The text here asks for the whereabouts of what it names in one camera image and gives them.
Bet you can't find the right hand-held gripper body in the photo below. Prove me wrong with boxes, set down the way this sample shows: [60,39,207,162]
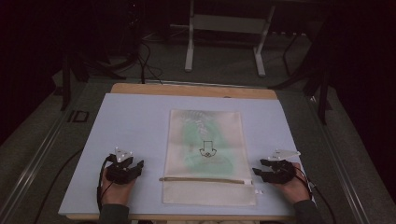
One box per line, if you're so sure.
[267,148,302,185]

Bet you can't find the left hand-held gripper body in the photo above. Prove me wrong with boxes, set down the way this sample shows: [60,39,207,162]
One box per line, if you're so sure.
[106,147,138,185]

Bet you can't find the white mesh laundry bag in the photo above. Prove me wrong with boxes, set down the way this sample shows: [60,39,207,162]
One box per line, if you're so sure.
[161,108,264,207]

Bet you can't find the light blue mat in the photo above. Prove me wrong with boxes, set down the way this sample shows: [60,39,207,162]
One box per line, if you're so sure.
[58,92,304,217]

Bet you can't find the green garment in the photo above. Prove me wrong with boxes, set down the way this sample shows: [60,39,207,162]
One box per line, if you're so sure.
[181,120,234,175]

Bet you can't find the black stand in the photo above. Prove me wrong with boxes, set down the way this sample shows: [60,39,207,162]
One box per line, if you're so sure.
[60,46,127,112]
[269,31,333,126]

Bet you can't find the white metal stand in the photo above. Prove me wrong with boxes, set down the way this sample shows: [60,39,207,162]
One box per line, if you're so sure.
[169,0,276,77]

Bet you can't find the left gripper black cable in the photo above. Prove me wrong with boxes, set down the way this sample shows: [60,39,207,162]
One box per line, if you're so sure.
[96,154,115,213]

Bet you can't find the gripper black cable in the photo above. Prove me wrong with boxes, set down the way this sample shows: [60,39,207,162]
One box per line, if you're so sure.
[96,154,115,213]
[293,167,337,224]

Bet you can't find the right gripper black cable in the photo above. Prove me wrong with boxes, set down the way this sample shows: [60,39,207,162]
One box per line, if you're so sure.
[293,167,337,224]

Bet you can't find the metal floor rail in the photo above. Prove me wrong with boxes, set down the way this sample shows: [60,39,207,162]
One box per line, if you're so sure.
[0,114,69,224]
[306,96,372,224]

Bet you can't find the thin black floor cable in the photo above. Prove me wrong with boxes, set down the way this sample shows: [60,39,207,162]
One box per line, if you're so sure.
[32,148,84,224]

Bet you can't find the black rectangular frame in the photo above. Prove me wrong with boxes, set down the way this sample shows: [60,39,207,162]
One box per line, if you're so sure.
[67,109,91,123]

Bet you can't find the black floor cables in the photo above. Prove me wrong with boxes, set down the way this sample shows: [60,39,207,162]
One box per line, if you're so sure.
[135,40,163,85]

